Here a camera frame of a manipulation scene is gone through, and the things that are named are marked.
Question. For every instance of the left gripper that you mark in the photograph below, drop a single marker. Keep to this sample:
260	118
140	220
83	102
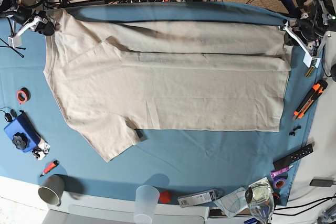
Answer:
301	33

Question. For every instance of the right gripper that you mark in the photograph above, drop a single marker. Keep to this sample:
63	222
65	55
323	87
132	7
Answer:
24	20

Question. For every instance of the beige T-shirt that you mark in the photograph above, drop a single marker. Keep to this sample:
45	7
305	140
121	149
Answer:
111	79

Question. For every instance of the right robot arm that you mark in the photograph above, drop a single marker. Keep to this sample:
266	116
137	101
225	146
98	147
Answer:
13	6

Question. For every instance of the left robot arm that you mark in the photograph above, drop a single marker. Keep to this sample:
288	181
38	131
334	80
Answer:
319	13

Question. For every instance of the green yellow small tool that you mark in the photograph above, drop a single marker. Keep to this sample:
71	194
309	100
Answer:
309	72

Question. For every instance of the orange utility knife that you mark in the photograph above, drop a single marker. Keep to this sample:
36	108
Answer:
311	97

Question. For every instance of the red tape roll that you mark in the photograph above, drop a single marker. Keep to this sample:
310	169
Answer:
22	95

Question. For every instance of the small black screws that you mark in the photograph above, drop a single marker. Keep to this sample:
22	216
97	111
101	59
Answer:
294	130

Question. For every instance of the black computer mouse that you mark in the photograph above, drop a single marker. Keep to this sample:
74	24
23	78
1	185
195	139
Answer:
8	117

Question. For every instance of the blue box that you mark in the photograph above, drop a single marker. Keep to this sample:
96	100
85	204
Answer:
22	125

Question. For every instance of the black knob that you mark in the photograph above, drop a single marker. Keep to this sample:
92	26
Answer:
20	141

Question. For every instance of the blue tablecloth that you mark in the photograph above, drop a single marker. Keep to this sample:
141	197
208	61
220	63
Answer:
180	161

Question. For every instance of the black remote control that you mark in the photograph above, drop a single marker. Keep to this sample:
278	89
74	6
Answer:
293	157

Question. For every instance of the white caster wheel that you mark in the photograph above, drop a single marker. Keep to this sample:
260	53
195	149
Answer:
41	150

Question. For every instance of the purple glue tube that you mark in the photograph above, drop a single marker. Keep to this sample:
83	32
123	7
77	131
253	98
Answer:
281	171

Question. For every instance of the red marker pen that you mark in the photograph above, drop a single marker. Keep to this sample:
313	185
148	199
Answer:
50	167

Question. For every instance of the purple tape roll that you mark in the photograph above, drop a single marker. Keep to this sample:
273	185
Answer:
279	182

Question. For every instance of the black phone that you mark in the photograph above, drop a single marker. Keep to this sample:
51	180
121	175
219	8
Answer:
322	182

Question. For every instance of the wine glass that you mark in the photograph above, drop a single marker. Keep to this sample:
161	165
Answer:
260	201

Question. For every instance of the grey mug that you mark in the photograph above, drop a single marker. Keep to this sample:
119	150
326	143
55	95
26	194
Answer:
51	190

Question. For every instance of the paper with drawing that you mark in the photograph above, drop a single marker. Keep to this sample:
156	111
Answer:
234	203

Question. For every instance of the packaged tool blister pack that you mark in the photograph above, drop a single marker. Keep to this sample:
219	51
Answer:
200	198

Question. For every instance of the translucent plastic cup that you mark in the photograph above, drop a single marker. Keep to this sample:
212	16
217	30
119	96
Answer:
146	200

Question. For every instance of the black cable ties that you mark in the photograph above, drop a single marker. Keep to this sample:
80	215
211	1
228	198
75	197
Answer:
16	50

